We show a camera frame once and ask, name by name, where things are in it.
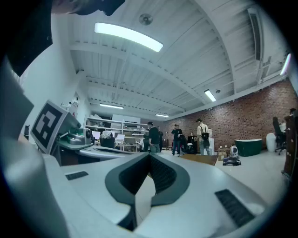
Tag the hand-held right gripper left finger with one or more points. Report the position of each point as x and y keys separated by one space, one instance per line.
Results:
x=93 y=186

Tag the ceiling air conditioner vent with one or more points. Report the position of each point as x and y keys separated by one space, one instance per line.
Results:
x=256 y=32

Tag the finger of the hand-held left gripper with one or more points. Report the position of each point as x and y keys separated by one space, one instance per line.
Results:
x=116 y=148
x=104 y=155

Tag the wall poster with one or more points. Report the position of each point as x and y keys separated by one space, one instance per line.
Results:
x=75 y=104

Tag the white round appliance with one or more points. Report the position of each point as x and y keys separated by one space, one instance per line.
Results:
x=233 y=151

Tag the black head-worn camera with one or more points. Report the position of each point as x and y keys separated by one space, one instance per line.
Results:
x=111 y=7

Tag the computer monitor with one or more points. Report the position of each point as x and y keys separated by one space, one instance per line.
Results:
x=120 y=136
x=96 y=134

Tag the small dark cabinet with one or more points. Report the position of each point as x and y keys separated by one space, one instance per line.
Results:
x=192 y=144

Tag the person's white shirt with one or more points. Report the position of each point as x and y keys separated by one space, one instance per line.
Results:
x=23 y=186

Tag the white rounded bin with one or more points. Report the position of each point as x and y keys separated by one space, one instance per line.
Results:
x=270 y=142

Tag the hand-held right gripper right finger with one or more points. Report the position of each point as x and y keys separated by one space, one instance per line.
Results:
x=200 y=186

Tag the dark green bathtub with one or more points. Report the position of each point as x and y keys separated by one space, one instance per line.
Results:
x=248 y=147

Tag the black flat box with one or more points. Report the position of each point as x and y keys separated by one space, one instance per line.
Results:
x=230 y=161

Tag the white metal shelving unit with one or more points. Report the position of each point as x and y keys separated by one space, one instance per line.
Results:
x=116 y=125

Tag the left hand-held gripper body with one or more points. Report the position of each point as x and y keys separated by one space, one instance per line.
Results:
x=46 y=123

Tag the brown cardboard box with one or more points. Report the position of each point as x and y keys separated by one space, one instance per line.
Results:
x=225 y=149
x=222 y=155

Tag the black backpack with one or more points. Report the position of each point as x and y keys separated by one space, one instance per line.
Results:
x=205 y=135

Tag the black office chair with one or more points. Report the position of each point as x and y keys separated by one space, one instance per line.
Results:
x=107 y=142
x=279 y=134

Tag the ceiling light bar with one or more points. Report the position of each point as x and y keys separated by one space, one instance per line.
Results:
x=162 y=115
x=210 y=95
x=128 y=36
x=286 y=64
x=111 y=106

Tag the white water dispenser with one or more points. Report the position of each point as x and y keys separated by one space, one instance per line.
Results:
x=211 y=141

